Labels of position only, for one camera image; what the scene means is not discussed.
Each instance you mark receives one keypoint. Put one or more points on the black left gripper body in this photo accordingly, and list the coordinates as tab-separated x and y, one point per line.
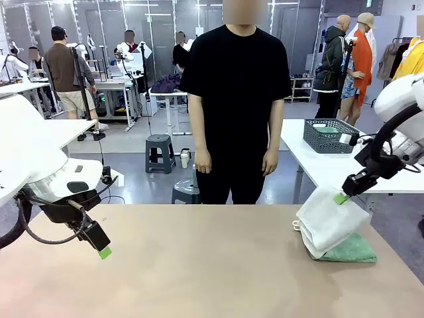
92	235

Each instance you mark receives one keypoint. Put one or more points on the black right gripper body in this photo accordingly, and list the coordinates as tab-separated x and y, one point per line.
359	182

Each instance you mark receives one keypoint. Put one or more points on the white towel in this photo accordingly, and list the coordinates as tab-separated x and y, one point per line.
331	218

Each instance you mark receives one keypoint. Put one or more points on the dark grey plastic basket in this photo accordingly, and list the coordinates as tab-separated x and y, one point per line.
324	142

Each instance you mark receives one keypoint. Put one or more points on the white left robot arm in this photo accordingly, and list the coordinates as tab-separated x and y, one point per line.
33	149

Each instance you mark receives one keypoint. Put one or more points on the person's left forearm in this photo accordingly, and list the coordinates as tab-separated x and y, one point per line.
275	126

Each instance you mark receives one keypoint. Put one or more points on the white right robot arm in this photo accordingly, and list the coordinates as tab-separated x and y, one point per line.
397	96

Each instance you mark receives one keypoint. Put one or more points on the person's right forearm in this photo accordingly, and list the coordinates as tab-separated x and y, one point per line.
198	126

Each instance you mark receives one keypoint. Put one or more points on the person's left hand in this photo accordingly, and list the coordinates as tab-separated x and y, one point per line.
270	162

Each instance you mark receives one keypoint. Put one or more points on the person's right hand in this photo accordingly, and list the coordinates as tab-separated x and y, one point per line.
203	160

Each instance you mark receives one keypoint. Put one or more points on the white side table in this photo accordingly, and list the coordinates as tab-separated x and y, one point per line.
318	165

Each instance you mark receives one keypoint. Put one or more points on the black clothes rack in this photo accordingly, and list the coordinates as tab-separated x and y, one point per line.
379	99

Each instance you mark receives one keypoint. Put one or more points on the low grey plastic stool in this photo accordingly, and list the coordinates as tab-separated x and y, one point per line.
183	193

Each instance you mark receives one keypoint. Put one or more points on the white shoe rack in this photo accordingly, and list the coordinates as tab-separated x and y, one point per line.
301	89

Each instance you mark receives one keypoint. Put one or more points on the tall grey plastic stool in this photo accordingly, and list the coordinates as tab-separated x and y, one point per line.
160	149

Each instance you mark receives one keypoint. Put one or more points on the white tumbler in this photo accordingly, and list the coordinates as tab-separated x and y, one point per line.
184	162

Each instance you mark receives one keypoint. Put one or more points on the brown coat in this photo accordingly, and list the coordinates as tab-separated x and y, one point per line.
387	63

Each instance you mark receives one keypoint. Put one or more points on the mannequin in orange garment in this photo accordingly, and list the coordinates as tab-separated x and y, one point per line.
361	59

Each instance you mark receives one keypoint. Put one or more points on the mannequin in dark hooded jacket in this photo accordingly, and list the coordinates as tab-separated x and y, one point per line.
329	63

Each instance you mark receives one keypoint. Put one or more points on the yellow jacket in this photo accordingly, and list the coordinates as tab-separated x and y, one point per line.
410	63

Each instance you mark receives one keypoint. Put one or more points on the person in black t-shirt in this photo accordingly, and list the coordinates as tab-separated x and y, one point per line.
236	99

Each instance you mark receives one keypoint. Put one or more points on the white standing desk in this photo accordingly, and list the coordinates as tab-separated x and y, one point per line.
169	109

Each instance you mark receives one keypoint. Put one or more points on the grey background robot desk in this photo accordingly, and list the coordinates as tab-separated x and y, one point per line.
112	83

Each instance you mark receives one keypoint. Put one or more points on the white background desk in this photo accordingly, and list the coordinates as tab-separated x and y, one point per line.
26	86

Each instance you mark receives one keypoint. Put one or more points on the man in brown jacket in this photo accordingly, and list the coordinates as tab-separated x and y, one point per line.
63	73

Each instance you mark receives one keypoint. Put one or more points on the purple clothes pile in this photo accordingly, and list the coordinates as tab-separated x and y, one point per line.
165	84

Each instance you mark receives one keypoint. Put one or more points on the seated person in grey jacket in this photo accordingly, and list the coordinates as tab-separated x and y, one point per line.
34	66

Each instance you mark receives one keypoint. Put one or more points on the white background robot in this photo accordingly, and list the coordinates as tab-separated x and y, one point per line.
13	63
124	54

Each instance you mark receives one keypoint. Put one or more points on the person in maroon top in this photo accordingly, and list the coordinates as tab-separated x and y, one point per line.
130	44

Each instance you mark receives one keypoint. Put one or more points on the background person in black shirt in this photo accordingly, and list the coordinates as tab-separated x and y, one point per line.
180	56

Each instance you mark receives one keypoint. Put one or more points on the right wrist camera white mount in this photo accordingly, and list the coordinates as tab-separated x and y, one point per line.
348	139

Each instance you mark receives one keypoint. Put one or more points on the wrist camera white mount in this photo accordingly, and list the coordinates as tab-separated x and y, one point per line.
111	175
348	139

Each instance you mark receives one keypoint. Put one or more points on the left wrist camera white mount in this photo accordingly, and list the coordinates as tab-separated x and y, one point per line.
111	175

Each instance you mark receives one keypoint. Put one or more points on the black camera tripod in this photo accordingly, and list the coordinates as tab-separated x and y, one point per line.
342	73

